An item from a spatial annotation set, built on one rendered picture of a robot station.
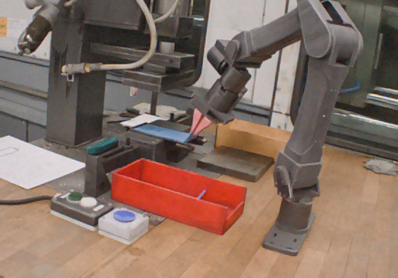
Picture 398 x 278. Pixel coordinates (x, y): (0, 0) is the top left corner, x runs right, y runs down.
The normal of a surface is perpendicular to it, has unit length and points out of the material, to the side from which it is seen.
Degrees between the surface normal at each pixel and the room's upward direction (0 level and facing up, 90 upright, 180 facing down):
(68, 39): 90
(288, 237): 0
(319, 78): 101
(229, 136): 90
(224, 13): 90
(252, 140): 90
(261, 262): 0
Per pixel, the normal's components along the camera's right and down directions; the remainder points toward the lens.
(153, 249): 0.12, -0.95
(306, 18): -0.86, 0.04
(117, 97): -0.46, 0.18
